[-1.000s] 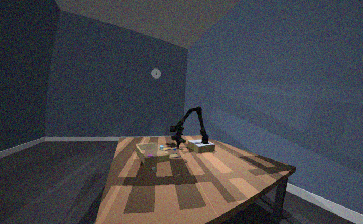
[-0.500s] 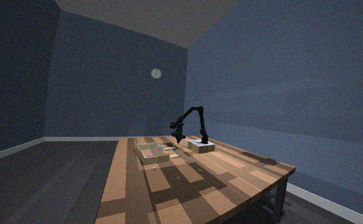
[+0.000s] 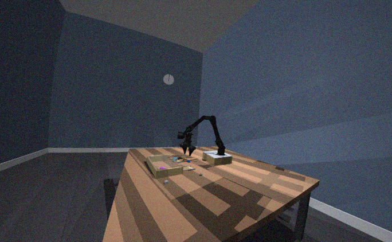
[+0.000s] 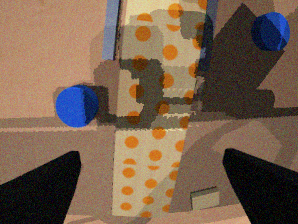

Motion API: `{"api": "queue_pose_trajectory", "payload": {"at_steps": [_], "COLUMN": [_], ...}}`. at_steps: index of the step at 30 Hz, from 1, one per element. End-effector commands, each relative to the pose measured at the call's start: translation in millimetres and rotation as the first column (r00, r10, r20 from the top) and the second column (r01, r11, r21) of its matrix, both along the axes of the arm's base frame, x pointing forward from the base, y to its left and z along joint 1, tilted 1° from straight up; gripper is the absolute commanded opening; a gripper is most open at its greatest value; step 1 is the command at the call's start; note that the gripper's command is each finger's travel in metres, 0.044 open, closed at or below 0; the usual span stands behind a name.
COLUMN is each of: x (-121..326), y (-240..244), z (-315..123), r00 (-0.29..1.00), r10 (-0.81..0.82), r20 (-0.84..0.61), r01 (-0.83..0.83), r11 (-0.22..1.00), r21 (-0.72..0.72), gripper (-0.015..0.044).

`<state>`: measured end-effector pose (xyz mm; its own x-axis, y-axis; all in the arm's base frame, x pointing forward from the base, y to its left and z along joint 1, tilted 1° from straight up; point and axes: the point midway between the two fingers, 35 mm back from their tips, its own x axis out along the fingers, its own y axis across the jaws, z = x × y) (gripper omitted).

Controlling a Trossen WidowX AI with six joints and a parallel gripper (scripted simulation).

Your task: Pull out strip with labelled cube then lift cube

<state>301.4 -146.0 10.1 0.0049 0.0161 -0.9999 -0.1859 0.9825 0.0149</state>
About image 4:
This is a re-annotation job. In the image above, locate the blue ball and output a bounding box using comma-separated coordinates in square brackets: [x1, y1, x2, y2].
[56, 85, 98, 128]
[251, 11, 290, 51]

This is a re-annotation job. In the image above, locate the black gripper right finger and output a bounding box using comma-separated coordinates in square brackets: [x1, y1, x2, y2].
[222, 148, 298, 224]

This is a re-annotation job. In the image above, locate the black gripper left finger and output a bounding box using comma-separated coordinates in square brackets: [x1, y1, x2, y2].
[0, 151, 81, 224]

